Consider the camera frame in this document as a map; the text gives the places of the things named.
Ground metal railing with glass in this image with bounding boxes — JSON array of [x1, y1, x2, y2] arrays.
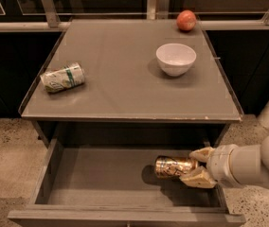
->
[[0, 0, 269, 32]]

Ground red apple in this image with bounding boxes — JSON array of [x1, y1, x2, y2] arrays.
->
[[176, 10, 196, 31]]

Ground white ceramic bowl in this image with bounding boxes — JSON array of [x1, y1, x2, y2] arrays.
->
[[155, 44, 197, 77]]

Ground green white soda can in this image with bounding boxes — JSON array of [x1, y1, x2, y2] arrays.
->
[[40, 62, 85, 93]]

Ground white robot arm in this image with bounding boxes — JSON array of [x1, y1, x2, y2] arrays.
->
[[179, 136, 269, 189]]

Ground grey cabinet counter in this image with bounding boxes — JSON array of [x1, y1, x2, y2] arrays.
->
[[21, 20, 242, 126]]

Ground orange gold soda can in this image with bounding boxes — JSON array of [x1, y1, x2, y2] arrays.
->
[[154, 156, 199, 179]]

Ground open grey top drawer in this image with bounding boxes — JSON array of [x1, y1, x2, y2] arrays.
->
[[9, 139, 245, 227]]

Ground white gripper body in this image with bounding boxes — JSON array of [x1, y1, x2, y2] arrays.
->
[[206, 144, 242, 187]]

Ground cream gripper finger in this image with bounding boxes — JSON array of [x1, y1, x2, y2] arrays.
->
[[189, 147, 214, 163], [180, 166, 217, 189]]

